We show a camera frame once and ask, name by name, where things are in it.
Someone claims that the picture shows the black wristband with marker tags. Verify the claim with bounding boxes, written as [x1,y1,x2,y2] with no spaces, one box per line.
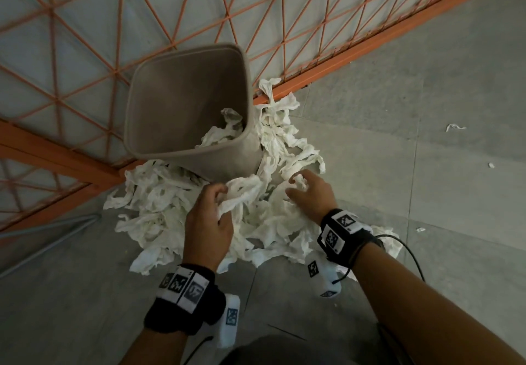
[144,264,226,336]
[317,208,386,269]

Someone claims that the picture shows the orange metal mesh fence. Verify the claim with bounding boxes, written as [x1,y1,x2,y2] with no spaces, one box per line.
[0,0,518,234]

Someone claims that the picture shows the beige plastic waste bin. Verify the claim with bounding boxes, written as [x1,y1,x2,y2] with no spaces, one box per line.
[124,43,266,183]

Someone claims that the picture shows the person's right hand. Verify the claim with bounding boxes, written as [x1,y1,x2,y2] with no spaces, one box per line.
[285,169,340,226]

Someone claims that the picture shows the person's left forearm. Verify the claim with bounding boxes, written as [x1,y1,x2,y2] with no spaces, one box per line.
[119,327,190,365]

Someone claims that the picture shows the person's right forearm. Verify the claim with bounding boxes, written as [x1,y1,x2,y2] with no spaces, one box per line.
[353,242,526,365]

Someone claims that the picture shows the grey left trouser leg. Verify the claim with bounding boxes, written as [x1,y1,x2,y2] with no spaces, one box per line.
[220,334,391,365]

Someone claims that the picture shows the thin black cable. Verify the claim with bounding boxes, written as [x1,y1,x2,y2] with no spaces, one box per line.
[371,233,426,283]
[182,335,214,365]

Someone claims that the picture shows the person's left hand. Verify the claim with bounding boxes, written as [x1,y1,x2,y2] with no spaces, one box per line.
[182,182,235,273]

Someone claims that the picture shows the white fabric backdrop sheet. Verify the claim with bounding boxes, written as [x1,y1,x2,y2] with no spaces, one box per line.
[0,0,494,164]

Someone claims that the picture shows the pile of white paper strips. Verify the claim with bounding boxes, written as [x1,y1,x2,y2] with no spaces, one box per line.
[102,77,403,276]

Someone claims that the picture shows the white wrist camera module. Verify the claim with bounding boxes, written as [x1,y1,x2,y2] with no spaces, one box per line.
[306,253,350,299]
[215,293,241,349]

